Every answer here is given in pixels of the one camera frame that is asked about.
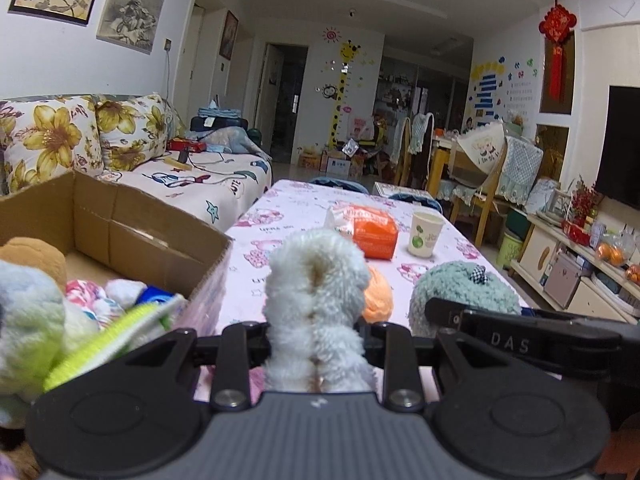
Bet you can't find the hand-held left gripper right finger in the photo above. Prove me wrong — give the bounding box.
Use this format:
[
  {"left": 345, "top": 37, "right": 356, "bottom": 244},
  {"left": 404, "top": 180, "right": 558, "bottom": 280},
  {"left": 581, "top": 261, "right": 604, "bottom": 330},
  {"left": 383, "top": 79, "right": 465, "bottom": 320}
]
[{"left": 356, "top": 322, "right": 507, "bottom": 412}]

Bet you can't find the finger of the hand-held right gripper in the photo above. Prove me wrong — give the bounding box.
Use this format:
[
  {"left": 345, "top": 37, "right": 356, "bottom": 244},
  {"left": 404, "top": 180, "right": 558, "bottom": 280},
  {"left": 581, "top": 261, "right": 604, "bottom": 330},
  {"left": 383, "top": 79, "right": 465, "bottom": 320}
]
[{"left": 424, "top": 297, "right": 537, "bottom": 357}]

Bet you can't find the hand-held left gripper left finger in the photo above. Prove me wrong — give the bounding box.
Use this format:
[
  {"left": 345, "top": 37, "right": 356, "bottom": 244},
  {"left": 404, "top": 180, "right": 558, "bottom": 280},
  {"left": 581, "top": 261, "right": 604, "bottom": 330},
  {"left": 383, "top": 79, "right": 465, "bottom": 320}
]
[{"left": 121, "top": 322, "right": 272, "bottom": 412}]

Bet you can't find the teal fluffy plush toy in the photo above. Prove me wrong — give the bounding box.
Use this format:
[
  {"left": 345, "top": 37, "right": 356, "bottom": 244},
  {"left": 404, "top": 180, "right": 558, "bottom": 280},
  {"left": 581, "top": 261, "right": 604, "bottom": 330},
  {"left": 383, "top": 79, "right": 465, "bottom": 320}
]
[{"left": 408, "top": 261, "right": 522, "bottom": 337}]

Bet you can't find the white fluffy plush toy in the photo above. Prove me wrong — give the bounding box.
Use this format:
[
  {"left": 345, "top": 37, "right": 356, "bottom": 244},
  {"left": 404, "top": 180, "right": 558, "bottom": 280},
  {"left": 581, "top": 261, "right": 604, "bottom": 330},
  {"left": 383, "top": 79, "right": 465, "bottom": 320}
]
[{"left": 262, "top": 227, "right": 379, "bottom": 394}]

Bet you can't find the brown cardboard box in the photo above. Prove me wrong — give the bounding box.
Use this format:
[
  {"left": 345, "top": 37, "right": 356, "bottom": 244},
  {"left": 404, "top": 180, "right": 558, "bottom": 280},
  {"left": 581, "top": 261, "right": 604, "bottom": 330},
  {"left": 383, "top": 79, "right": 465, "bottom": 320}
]
[{"left": 0, "top": 170, "right": 234, "bottom": 343}]

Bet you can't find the blue white soft toy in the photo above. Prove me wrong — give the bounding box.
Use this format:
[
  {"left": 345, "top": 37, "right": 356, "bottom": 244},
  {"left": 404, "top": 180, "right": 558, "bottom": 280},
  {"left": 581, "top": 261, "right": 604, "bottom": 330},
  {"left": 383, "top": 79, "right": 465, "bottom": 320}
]
[{"left": 134, "top": 286, "right": 177, "bottom": 311}]

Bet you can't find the pink white patterned soft toy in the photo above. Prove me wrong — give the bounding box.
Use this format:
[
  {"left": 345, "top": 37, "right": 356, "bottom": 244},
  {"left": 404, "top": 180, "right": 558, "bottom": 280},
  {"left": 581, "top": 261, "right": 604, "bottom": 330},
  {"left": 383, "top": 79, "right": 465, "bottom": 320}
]
[{"left": 64, "top": 279, "right": 127, "bottom": 322}]

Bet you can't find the orange plush ball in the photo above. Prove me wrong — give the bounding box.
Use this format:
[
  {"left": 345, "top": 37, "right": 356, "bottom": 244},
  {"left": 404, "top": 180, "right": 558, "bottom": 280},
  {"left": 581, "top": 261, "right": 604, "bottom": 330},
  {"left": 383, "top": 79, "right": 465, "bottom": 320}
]
[{"left": 362, "top": 264, "right": 392, "bottom": 324}]

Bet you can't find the green waste bin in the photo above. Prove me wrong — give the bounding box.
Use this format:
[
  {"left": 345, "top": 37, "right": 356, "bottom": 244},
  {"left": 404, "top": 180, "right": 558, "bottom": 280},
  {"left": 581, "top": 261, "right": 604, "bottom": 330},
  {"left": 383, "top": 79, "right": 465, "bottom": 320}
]
[{"left": 497, "top": 230, "right": 524, "bottom": 269}]

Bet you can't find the cream television cabinet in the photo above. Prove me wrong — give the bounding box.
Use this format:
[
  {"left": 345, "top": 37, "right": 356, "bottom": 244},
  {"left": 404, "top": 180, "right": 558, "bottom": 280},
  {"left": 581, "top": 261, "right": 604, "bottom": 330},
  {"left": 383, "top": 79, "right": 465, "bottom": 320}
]
[{"left": 509, "top": 209, "right": 640, "bottom": 326}]

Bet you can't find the lime green fuzzy cloth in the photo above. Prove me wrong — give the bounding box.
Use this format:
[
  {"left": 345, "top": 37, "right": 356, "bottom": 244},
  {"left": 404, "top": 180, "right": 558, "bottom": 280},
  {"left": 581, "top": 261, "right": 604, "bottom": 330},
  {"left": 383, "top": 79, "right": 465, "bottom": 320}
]
[{"left": 44, "top": 294, "right": 190, "bottom": 393}]

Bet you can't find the white paper cup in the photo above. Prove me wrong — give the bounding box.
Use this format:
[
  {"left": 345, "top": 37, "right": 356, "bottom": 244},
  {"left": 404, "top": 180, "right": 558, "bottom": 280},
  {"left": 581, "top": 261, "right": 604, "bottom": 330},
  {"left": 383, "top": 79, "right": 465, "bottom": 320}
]
[{"left": 406, "top": 211, "right": 445, "bottom": 259}]

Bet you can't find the orange tissue pack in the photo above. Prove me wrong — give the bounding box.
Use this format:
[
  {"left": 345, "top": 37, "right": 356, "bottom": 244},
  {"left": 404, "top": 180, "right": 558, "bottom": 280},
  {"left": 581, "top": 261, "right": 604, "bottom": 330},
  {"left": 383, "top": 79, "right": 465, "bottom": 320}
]
[{"left": 325, "top": 203, "right": 400, "bottom": 260}]

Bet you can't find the dark blue chair back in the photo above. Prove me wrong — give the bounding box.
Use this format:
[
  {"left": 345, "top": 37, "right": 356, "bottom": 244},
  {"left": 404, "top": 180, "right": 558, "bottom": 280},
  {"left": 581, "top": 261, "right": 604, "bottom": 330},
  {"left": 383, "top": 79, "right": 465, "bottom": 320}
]
[
  {"left": 387, "top": 192, "right": 444, "bottom": 214},
  {"left": 307, "top": 175, "right": 369, "bottom": 194}
]

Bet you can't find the red flower arrangement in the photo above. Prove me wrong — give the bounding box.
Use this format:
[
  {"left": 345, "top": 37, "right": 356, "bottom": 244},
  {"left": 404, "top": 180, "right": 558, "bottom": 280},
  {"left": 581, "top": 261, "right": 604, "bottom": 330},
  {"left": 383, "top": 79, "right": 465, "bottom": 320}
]
[{"left": 569, "top": 175, "right": 604, "bottom": 222}]

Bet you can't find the wooden chair with cover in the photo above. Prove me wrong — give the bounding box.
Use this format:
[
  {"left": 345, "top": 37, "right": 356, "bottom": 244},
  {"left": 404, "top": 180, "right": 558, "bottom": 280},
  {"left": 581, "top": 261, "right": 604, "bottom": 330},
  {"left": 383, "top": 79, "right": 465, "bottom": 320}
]
[{"left": 446, "top": 121, "right": 544, "bottom": 249}]

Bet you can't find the pink printed tablecloth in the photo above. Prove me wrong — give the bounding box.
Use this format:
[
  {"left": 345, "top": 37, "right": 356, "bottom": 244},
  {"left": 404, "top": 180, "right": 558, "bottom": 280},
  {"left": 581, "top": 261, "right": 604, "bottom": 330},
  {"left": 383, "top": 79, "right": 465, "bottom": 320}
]
[{"left": 192, "top": 178, "right": 532, "bottom": 403}]

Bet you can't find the sofa with printed cover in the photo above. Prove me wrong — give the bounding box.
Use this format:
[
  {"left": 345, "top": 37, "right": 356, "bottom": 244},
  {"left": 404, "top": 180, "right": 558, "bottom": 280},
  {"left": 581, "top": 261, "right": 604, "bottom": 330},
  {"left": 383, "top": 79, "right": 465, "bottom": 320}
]
[{"left": 0, "top": 92, "right": 275, "bottom": 233}]

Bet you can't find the black television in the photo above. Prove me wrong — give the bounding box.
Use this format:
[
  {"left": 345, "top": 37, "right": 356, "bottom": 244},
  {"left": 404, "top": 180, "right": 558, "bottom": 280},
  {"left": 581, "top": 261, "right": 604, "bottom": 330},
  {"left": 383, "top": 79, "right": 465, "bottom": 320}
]
[{"left": 594, "top": 85, "right": 640, "bottom": 217}]

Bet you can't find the pale blue white plush toy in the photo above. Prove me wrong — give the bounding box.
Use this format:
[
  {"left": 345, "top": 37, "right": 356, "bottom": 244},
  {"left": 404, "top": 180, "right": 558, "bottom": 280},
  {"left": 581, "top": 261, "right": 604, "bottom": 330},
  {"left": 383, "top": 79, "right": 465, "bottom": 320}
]
[{"left": 0, "top": 260, "right": 102, "bottom": 428}]

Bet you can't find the white carton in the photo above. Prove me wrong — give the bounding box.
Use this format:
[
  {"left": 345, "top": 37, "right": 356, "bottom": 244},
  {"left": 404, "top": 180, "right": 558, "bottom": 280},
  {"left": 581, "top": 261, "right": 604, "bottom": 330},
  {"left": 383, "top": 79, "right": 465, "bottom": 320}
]
[{"left": 325, "top": 150, "right": 352, "bottom": 177}]

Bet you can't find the red box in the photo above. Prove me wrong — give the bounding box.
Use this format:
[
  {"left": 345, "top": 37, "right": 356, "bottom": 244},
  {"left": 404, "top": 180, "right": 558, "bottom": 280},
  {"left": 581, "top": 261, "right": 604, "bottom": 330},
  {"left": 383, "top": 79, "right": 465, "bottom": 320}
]
[{"left": 167, "top": 138, "right": 207, "bottom": 154}]

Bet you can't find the grey plush on sofa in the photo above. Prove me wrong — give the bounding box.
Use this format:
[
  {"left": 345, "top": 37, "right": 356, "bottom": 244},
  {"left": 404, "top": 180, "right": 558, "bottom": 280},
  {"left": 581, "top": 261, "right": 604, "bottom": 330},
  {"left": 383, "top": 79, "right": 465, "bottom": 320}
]
[{"left": 199, "top": 127, "right": 270, "bottom": 157}]

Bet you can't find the black bag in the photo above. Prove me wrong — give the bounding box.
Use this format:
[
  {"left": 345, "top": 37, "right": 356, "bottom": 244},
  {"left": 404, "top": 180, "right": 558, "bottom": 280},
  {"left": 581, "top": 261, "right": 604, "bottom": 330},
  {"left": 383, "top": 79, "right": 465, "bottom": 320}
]
[{"left": 190, "top": 116, "right": 250, "bottom": 141}]

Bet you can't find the small yellow floral cushion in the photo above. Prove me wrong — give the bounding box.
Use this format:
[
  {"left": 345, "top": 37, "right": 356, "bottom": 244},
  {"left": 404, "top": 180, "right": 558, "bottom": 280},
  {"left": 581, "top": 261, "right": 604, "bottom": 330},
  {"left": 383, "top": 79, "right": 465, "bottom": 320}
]
[{"left": 95, "top": 93, "right": 171, "bottom": 173}]

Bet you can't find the giraffe height chart sticker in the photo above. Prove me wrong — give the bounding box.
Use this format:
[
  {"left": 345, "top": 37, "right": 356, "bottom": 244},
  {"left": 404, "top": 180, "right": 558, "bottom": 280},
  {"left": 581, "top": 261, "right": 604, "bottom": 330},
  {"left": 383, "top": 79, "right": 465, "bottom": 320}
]
[{"left": 327, "top": 41, "right": 362, "bottom": 145}]

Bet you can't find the large yellow floral cushion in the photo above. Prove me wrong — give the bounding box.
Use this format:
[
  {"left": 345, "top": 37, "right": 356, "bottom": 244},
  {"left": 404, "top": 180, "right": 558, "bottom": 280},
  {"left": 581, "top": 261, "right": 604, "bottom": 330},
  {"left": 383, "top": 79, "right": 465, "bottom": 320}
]
[{"left": 0, "top": 96, "right": 103, "bottom": 196}]

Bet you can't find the unframed grey sketch picture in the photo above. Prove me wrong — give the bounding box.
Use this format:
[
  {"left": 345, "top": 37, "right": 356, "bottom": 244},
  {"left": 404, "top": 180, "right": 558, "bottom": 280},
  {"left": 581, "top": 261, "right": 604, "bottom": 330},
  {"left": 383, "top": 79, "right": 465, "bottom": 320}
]
[{"left": 96, "top": 0, "right": 166, "bottom": 55}]

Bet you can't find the blue striped wall sticker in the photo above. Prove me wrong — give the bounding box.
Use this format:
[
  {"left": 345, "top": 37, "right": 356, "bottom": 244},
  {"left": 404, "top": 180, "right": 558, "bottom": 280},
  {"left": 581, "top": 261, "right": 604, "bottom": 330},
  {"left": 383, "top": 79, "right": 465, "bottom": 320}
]
[{"left": 470, "top": 60, "right": 507, "bottom": 117}]

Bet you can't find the red knot wall hanging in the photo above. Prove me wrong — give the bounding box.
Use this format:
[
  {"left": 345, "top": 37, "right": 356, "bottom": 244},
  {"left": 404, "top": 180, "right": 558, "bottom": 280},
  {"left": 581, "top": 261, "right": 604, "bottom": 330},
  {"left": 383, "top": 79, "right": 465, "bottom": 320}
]
[{"left": 538, "top": 0, "right": 578, "bottom": 102}]

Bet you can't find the dark framed wall picture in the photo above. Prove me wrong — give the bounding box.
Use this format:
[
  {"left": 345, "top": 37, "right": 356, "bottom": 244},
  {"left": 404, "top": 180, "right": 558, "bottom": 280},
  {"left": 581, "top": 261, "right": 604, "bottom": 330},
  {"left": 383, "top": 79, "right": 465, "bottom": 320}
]
[{"left": 219, "top": 10, "right": 240, "bottom": 61}]

